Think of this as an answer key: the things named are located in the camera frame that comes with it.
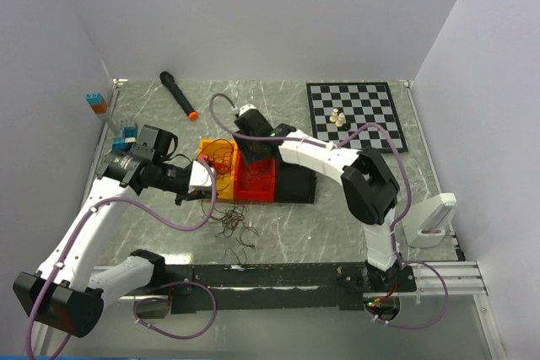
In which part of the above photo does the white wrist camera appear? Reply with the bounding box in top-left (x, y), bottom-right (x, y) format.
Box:
top-left (234, 104), bottom-right (256, 117)
top-left (188, 160), bottom-right (215, 192)

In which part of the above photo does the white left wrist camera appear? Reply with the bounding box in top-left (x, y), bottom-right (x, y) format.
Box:
top-left (188, 160), bottom-right (215, 192)

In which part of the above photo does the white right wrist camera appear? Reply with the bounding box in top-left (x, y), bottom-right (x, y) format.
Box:
top-left (234, 104), bottom-right (256, 117)

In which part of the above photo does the blue white block stack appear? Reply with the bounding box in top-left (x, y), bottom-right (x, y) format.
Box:
top-left (111, 120), bottom-right (138, 151)

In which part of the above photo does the blue orange block tower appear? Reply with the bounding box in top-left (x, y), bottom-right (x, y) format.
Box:
top-left (85, 93), bottom-right (122, 137)

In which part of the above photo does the white chess piece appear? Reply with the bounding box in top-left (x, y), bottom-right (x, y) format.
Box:
top-left (330, 109), bottom-right (339, 122)
top-left (335, 113), bottom-right (345, 127)

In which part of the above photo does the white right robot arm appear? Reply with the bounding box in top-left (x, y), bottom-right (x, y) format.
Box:
top-left (234, 105), bottom-right (399, 292)

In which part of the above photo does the dark brown cable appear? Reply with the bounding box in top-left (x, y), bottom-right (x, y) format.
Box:
top-left (200, 197), bottom-right (259, 264)

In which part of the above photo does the black marker orange cap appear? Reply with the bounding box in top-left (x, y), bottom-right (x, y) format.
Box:
top-left (159, 71), bottom-right (198, 121)

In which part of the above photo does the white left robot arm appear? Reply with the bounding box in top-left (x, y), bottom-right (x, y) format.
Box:
top-left (13, 125), bottom-right (191, 337)

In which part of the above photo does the white stand device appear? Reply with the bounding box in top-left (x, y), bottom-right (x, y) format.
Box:
top-left (402, 193), bottom-right (457, 249)

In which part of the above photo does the yellow plastic bin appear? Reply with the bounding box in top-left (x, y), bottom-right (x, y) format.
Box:
top-left (197, 138), bottom-right (238, 201)

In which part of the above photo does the red plastic bin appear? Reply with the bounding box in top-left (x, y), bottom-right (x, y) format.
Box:
top-left (233, 149), bottom-right (277, 203)

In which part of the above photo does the red cable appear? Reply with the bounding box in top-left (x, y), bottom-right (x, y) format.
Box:
top-left (197, 137), bottom-right (241, 182)

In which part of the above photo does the black white chessboard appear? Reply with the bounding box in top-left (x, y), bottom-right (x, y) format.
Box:
top-left (306, 82), bottom-right (408, 153)

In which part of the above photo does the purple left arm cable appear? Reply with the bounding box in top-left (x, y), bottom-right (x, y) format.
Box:
top-left (24, 157), bottom-right (219, 360)

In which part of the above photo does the black plastic bin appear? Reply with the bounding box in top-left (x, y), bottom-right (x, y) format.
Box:
top-left (274, 161), bottom-right (316, 204)

